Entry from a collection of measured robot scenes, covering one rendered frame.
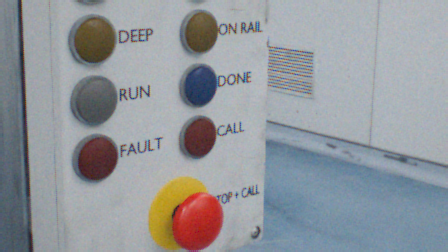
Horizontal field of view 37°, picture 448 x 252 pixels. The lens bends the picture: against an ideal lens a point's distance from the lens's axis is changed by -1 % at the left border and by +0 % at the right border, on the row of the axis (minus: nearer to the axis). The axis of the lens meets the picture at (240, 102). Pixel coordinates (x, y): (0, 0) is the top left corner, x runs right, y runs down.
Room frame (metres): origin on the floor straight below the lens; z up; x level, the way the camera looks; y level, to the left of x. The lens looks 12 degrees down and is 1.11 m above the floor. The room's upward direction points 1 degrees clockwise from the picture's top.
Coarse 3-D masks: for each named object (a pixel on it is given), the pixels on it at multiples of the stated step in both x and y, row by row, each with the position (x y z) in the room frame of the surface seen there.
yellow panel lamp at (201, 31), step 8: (192, 16) 0.44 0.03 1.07; (200, 16) 0.44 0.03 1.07; (208, 16) 0.44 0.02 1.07; (192, 24) 0.43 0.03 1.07; (200, 24) 0.44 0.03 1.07; (208, 24) 0.44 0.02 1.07; (216, 24) 0.45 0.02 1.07; (192, 32) 0.43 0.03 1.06; (200, 32) 0.44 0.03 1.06; (208, 32) 0.44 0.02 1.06; (216, 32) 0.45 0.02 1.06; (192, 40) 0.43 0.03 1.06; (200, 40) 0.44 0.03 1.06; (208, 40) 0.44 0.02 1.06; (192, 48) 0.44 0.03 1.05; (200, 48) 0.44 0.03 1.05; (208, 48) 0.44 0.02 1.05
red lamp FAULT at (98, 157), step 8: (88, 144) 0.38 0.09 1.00; (96, 144) 0.38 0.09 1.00; (104, 144) 0.39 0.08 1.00; (112, 144) 0.39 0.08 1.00; (80, 152) 0.38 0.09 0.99; (88, 152) 0.38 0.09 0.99; (96, 152) 0.38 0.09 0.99; (104, 152) 0.39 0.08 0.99; (112, 152) 0.39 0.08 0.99; (80, 160) 0.38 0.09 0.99; (88, 160) 0.38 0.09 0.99; (96, 160) 0.38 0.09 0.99; (104, 160) 0.39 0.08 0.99; (112, 160) 0.39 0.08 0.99; (80, 168) 0.38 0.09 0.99; (88, 168) 0.38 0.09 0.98; (96, 168) 0.38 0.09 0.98; (104, 168) 0.39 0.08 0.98; (112, 168) 0.39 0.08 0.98; (88, 176) 0.38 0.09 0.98; (96, 176) 0.38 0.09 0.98; (104, 176) 0.39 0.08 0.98
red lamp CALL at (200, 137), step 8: (200, 120) 0.44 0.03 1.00; (208, 120) 0.45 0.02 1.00; (192, 128) 0.43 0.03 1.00; (200, 128) 0.44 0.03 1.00; (208, 128) 0.44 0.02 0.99; (192, 136) 0.43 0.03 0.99; (200, 136) 0.44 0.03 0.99; (208, 136) 0.44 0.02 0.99; (192, 144) 0.43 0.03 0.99; (200, 144) 0.44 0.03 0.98; (208, 144) 0.44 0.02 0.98; (192, 152) 0.43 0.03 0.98; (200, 152) 0.44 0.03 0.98
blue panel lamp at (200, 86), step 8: (192, 72) 0.44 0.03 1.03; (200, 72) 0.44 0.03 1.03; (208, 72) 0.44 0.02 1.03; (192, 80) 0.43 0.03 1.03; (200, 80) 0.44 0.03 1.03; (208, 80) 0.44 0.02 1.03; (192, 88) 0.43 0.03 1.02; (200, 88) 0.44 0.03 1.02; (208, 88) 0.44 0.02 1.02; (192, 96) 0.43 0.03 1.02; (200, 96) 0.44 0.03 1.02; (208, 96) 0.44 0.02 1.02; (200, 104) 0.44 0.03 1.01
